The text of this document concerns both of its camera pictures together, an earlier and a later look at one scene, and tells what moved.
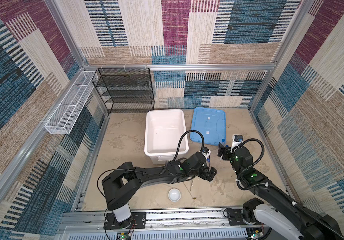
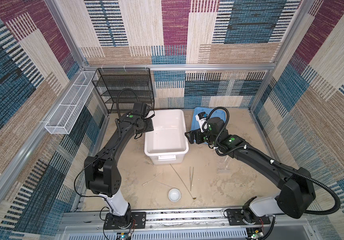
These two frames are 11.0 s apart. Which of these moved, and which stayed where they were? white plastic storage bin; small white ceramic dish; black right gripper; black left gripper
Moved: black right gripper; black left gripper
Stayed: white plastic storage bin; small white ceramic dish
